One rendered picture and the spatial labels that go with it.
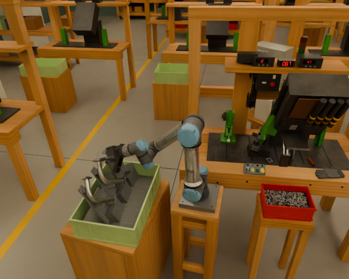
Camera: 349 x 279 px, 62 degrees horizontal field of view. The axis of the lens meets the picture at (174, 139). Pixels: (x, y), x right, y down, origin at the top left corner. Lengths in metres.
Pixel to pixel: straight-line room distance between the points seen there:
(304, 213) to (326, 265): 1.00
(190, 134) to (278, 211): 0.85
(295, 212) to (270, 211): 0.16
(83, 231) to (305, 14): 2.09
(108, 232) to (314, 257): 1.89
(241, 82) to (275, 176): 0.81
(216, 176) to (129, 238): 0.81
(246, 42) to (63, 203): 2.46
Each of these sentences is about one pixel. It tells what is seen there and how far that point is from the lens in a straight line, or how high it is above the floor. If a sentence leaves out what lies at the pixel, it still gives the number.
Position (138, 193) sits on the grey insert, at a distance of 2.14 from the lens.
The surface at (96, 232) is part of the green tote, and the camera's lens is 1.92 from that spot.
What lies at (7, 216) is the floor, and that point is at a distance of 3.60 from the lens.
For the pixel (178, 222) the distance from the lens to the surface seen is 2.08.
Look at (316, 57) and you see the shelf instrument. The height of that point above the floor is 1.62.
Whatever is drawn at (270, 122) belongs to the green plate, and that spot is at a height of 1.22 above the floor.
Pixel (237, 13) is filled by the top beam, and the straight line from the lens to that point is 2.35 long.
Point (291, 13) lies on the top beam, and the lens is 2.40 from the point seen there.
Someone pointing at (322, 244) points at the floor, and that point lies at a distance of 3.16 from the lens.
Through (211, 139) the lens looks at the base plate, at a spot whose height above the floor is 0.90.
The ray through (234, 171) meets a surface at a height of 0.90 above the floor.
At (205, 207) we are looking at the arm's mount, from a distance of 1.98.
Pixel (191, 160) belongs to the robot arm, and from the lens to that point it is 1.66.
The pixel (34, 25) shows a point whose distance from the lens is 7.41.
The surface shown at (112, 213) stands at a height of 0.92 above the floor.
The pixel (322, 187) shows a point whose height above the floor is 0.83.
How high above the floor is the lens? 2.32
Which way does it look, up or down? 34 degrees down
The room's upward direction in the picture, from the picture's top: 1 degrees counter-clockwise
